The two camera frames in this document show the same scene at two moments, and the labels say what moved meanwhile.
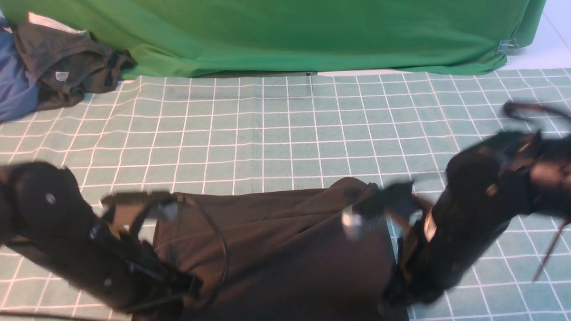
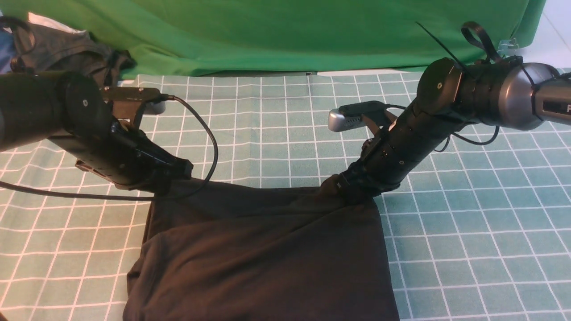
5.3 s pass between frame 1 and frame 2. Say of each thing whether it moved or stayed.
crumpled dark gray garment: stayed
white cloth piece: stayed
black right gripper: moved
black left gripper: moved
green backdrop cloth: stayed
